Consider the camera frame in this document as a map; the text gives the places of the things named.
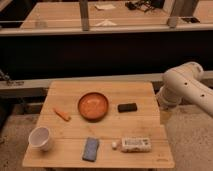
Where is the blue sponge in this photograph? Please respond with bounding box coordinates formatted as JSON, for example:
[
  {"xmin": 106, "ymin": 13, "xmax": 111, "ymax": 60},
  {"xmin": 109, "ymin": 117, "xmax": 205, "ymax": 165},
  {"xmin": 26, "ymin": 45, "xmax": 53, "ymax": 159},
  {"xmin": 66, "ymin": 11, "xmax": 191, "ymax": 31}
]
[{"xmin": 82, "ymin": 137, "xmax": 100, "ymax": 162}]

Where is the folded white paper plane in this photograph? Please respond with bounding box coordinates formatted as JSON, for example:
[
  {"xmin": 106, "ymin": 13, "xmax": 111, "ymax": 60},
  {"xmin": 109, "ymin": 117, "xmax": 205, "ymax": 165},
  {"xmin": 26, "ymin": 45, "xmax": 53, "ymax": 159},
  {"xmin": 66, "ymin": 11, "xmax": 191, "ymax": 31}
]
[{"xmin": 95, "ymin": 19, "xmax": 117, "ymax": 27}]

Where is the white paper cup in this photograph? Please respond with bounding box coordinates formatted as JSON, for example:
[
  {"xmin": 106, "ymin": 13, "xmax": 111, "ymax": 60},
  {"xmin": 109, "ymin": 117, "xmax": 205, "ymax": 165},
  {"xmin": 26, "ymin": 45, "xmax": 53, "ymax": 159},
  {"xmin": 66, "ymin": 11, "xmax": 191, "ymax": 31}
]
[{"xmin": 28, "ymin": 127, "xmax": 53, "ymax": 151}]

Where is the black flat device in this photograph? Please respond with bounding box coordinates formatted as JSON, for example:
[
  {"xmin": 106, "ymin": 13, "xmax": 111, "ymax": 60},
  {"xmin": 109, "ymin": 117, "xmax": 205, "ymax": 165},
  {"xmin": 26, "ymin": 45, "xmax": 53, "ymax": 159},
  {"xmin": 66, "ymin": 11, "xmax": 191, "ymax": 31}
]
[{"xmin": 181, "ymin": 17, "xmax": 200, "ymax": 23}]

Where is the grey metal post right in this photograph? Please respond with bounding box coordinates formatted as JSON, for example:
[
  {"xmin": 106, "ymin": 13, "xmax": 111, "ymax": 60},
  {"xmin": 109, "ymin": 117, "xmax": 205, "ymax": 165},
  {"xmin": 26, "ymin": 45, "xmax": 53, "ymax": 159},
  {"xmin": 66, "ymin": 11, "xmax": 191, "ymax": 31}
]
[{"xmin": 167, "ymin": 0, "xmax": 185, "ymax": 28}]

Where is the white patterned box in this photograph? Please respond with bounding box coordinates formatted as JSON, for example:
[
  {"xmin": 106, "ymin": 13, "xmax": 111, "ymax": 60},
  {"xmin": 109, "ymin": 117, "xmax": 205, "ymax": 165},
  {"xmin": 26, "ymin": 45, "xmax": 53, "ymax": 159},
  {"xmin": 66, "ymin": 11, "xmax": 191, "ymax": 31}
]
[{"xmin": 121, "ymin": 137, "xmax": 152, "ymax": 152}]

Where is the grey metal post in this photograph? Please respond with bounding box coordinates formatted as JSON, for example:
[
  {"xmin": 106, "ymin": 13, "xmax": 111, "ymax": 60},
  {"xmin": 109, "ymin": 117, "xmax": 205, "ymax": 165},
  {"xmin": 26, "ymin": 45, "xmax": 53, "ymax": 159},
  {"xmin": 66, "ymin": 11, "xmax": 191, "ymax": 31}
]
[
  {"xmin": 167, "ymin": 0, "xmax": 185, "ymax": 28},
  {"xmin": 79, "ymin": 0, "xmax": 90, "ymax": 31}
]

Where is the black cable bundle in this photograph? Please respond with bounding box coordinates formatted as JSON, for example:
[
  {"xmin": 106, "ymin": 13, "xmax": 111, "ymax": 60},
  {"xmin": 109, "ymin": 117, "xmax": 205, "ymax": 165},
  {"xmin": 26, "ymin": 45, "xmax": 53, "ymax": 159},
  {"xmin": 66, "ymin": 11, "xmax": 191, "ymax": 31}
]
[{"xmin": 124, "ymin": 0, "xmax": 165, "ymax": 13}]

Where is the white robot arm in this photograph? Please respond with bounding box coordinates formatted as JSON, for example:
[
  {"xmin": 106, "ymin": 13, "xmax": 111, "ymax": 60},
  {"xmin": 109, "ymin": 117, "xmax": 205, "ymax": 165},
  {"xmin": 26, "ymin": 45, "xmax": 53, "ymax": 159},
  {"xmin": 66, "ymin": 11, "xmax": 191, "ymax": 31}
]
[{"xmin": 156, "ymin": 62, "xmax": 213, "ymax": 118}]

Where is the black eraser block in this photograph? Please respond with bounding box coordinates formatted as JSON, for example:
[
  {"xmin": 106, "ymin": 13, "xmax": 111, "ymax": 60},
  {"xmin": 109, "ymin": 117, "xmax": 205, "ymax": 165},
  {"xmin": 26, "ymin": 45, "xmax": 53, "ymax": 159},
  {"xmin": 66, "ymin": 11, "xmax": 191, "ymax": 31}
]
[{"xmin": 118, "ymin": 103, "xmax": 137, "ymax": 113}]

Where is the orange carrot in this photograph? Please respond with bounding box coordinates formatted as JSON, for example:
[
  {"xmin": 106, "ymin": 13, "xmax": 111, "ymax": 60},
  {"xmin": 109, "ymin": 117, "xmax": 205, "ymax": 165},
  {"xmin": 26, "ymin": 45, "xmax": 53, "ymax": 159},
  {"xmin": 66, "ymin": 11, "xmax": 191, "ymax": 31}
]
[{"xmin": 53, "ymin": 108, "xmax": 71, "ymax": 121}]

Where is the white paper sheet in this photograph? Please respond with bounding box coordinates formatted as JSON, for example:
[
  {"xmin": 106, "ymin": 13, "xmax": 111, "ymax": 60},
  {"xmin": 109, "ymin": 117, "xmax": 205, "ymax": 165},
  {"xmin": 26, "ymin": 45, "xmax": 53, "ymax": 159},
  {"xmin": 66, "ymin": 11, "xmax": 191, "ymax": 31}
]
[{"xmin": 95, "ymin": 4, "xmax": 116, "ymax": 10}]

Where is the orange round bowl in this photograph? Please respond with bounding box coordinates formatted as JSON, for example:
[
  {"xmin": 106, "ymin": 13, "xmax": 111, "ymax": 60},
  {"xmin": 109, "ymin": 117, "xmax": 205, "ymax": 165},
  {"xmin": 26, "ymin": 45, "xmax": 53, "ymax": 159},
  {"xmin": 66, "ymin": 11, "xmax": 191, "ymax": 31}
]
[{"xmin": 78, "ymin": 92, "xmax": 109, "ymax": 121}]

